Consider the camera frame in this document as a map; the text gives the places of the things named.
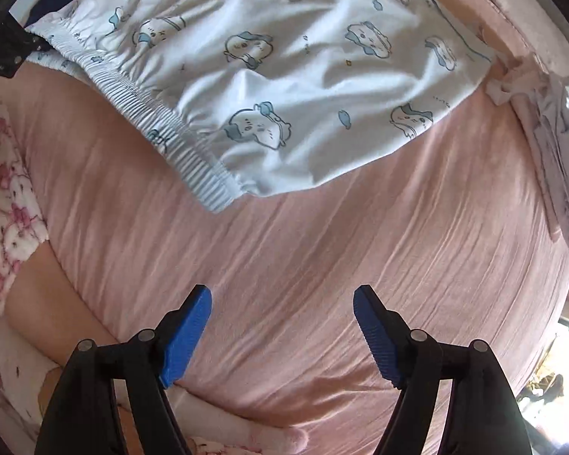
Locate pink bed sheet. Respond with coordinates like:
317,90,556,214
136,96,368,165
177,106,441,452
0,0,569,455

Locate white patterned folded cloth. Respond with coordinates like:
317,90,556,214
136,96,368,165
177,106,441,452
486,56,569,246

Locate pink kitty print fleece sleeve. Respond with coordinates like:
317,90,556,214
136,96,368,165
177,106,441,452
0,98,308,454

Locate light blue cartoon print pajama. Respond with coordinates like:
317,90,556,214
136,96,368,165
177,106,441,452
30,0,494,212

